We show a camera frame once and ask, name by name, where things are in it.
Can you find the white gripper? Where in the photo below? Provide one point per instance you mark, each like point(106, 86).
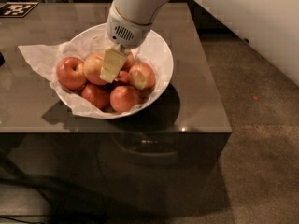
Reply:
point(128, 32)

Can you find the yellow-red apple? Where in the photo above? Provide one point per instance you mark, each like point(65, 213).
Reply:
point(129, 62)
point(92, 68)

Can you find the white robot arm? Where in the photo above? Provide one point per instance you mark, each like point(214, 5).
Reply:
point(270, 26)

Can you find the small dark red apple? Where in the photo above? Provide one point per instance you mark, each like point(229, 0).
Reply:
point(121, 79)

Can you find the right red-yellow apple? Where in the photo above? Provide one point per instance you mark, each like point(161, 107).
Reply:
point(141, 76)

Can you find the front right red apple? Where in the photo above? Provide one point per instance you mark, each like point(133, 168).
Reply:
point(124, 98)

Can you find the front left red apple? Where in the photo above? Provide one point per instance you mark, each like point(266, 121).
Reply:
point(96, 96)

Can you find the red apple far left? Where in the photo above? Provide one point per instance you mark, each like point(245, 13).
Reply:
point(70, 73)

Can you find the white bowl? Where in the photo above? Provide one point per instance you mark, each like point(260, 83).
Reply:
point(162, 59)

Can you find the white crumpled paper liner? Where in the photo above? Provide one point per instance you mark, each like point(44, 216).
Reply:
point(43, 60)

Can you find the dark object at left edge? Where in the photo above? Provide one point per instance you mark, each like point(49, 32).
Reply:
point(2, 59)

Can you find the black white fiducial marker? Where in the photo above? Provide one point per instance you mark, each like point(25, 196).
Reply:
point(16, 9)

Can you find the small red floor speck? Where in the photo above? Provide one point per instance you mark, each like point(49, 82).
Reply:
point(255, 97)

